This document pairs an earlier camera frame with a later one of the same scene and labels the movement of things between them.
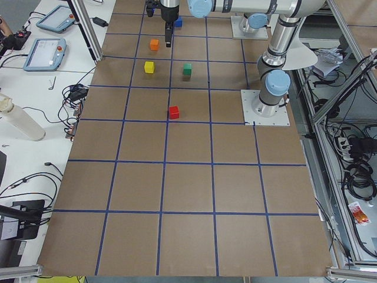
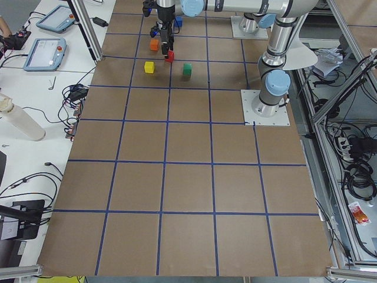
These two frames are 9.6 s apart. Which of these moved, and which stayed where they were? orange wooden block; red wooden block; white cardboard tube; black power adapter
Moved: red wooden block
Stayed: black power adapter; white cardboard tube; orange wooden block
